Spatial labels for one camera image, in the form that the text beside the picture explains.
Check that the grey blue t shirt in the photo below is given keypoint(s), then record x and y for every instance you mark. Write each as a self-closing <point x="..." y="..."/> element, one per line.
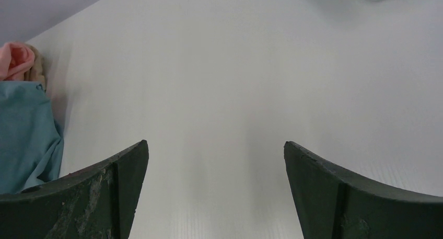
<point x="31" y="140"/>

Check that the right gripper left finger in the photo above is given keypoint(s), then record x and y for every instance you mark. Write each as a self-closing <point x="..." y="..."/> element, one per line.
<point x="98" y="201"/>

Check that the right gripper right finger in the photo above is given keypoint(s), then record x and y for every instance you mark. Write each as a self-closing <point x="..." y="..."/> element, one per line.
<point x="334" y="202"/>

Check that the pink folded t shirt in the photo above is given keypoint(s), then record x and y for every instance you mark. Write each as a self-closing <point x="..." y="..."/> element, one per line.
<point x="16" y="59"/>

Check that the beige folded t shirt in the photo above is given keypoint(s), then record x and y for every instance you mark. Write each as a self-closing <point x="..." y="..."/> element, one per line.
<point x="36" y="72"/>

